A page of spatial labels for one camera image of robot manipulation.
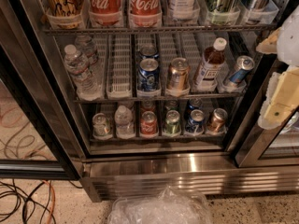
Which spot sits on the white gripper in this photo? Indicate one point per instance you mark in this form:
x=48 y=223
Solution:
x=290 y=42

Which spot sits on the tea bottle blue white label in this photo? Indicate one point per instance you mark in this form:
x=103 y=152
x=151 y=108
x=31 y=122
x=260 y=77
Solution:
x=181 y=9

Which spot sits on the tea bottle middle shelf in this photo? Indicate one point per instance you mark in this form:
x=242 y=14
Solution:
x=210 y=65

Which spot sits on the copper can bottom shelf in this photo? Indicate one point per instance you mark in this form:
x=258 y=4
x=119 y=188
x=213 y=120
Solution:
x=216 y=120

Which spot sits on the copper can shelf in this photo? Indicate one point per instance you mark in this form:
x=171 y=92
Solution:
x=177 y=77
x=216 y=120

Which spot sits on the copper can middle shelf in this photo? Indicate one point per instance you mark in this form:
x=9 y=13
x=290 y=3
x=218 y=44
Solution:
x=177 y=77

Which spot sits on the green can bottom shelf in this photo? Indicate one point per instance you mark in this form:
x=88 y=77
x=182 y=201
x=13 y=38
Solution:
x=172 y=122

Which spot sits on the right Coca-Cola can top shelf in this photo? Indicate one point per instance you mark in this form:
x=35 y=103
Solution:
x=144 y=13

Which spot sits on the coca-cola can shelf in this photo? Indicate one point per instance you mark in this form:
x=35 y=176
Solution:
x=144 y=13
x=105 y=12

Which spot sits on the stainless steel fridge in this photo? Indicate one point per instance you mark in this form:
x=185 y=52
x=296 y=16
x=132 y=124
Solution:
x=242 y=158

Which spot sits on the small water bottle bottom shelf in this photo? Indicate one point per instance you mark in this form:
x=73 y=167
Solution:
x=124 y=121

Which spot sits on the silver can bottom shelf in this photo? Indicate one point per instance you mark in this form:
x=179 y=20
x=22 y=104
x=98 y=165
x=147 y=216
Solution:
x=101 y=125

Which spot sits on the left Coca-Cola can top shelf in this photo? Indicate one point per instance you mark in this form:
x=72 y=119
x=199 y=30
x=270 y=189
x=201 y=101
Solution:
x=105 y=12

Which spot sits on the rear clear water bottle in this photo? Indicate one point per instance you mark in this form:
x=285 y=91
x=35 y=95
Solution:
x=86 y=44

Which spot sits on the clear water bottle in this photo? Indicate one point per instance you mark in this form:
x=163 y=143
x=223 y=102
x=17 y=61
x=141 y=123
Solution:
x=86 y=44
x=78 y=66

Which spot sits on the front clear water bottle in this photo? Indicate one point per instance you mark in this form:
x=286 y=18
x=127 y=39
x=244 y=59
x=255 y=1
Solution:
x=78 y=66

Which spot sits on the gold can top shelf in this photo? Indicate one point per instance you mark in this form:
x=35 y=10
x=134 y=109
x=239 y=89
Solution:
x=65 y=12

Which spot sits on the tilted blue silver can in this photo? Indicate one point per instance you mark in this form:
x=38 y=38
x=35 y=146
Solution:
x=243 y=65

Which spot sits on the rear blue can bottom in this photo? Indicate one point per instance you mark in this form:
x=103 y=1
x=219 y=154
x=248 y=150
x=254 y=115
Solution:
x=194 y=103

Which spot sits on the blue Pepsi can bottom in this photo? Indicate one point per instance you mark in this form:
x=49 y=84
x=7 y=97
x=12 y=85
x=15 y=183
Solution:
x=195 y=122

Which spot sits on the blue pepsi can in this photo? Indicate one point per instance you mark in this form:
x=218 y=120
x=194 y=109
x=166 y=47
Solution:
x=148 y=75
x=195 y=122
x=148 y=51

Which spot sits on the rear green can bottom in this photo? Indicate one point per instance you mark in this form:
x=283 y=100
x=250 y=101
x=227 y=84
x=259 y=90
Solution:
x=171 y=105

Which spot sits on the front blue Pepsi can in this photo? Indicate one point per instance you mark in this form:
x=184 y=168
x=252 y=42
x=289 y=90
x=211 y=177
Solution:
x=148 y=75

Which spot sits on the rear blue Pepsi can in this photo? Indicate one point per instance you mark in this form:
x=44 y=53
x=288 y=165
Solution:
x=148 y=51

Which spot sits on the rear red can bottom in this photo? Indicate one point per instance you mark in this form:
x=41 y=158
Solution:
x=147 y=106

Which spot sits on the red Coca-Cola can bottom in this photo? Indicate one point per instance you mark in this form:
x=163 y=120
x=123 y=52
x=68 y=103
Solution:
x=148 y=123

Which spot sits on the clear plastic bag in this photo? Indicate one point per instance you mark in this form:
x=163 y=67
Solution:
x=170 y=206

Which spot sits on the left glass sliding door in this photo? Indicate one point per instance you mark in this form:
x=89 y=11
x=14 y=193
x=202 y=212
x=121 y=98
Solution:
x=29 y=149

